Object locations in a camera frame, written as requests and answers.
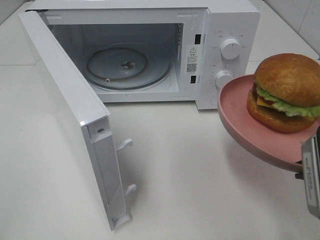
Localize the round white door button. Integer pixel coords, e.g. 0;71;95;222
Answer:
210;96;218;108

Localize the white timer knob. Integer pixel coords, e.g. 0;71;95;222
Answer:
214;70;234;89

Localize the pink round plate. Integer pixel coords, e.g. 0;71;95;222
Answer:
217;74;320;173

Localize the burger with lettuce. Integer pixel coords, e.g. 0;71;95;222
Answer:
247;53;320;133

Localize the glass microwave turntable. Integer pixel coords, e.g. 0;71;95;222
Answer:
84;42;172;91

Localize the white microwave oven body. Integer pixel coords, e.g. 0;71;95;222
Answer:
24;0;260;110

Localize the upper white power knob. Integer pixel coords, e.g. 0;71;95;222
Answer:
219;36;242;60

